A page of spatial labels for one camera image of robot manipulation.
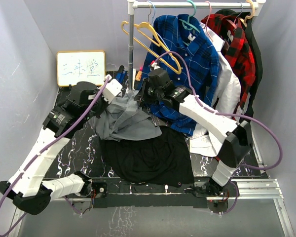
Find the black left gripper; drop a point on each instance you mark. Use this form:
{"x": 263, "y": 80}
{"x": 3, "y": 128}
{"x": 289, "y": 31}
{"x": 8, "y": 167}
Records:
{"x": 105, "y": 104}

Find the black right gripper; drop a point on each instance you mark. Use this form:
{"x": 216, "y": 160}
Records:
{"x": 141, "y": 97}

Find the grey shirt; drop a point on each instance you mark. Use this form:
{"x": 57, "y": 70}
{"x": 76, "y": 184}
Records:
{"x": 124, "y": 119}

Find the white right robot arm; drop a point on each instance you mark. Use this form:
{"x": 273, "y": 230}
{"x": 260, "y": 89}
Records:
{"x": 236, "y": 138}

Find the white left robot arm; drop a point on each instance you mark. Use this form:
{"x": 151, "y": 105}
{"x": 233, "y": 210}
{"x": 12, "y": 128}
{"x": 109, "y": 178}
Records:
{"x": 27, "y": 182}

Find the yellow plastic hanger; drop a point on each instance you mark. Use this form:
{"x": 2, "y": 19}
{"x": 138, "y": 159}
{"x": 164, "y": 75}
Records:
{"x": 156, "y": 40}

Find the blue plaid shirt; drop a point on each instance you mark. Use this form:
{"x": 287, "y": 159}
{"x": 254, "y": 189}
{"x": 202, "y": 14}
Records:
{"x": 200, "y": 65}

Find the teal plastic hanger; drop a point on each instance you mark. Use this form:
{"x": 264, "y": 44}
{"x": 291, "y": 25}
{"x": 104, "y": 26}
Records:
{"x": 190, "y": 31}

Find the white shirt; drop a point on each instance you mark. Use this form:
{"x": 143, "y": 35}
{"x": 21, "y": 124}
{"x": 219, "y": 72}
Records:
{"x": 225, "y": 100}

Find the black shirt on table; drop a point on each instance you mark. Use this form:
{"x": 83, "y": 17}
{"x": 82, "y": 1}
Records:
{"x": 163, "y": 160}

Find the pink hanger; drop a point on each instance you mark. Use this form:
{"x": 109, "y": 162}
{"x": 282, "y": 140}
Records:
{"x": 207, "y": 20}

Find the red black plaid shirt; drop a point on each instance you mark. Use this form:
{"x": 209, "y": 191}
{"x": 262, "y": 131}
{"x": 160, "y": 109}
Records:
{"x": 237, "y": 52}

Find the beige wooden hanger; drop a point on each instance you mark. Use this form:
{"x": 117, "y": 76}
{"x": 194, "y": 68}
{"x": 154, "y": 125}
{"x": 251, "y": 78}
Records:
{"x": 248, "y": 16}

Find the orange small object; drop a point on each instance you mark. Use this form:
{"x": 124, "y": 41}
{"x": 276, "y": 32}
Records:
{"x": 138, "y": 76}

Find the yellow framed whiteboard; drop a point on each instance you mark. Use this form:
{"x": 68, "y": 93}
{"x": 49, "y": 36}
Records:
{"x": 77, "y": 66}

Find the blue stapler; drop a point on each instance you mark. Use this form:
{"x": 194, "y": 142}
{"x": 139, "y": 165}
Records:
{"x": 120, "y": 74}

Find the metal clothes rack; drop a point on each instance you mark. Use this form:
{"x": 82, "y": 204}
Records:
{"x": 254, "y": 5}

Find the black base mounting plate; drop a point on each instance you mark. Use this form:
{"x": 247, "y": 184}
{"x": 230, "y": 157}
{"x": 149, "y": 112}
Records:
{"x": 105, "y": 194}

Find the black hanging garment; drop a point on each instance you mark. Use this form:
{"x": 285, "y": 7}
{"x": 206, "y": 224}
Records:
{"x": 257, "y": 57}

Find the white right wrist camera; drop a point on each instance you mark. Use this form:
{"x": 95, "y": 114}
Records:
{"x": 153, "y": 66}

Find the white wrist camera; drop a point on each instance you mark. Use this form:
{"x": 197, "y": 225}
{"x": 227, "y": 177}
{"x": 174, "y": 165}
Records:
{"x": 153, "y": 66}
{"x": 112, "y": 89}

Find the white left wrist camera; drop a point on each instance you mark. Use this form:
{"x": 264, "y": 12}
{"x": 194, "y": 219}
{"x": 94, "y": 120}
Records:
{"x": 112, "y": 89}

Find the aluminium frame rail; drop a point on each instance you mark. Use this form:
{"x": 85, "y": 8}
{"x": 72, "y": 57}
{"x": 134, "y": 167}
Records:
{"x": 248, "y": 188}

